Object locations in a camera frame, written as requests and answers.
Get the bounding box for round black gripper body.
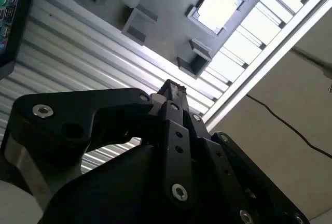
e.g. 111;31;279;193
38;143;242;224

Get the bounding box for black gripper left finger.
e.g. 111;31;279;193
0;79;195;207

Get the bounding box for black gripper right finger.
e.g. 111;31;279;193
178;83;311;224

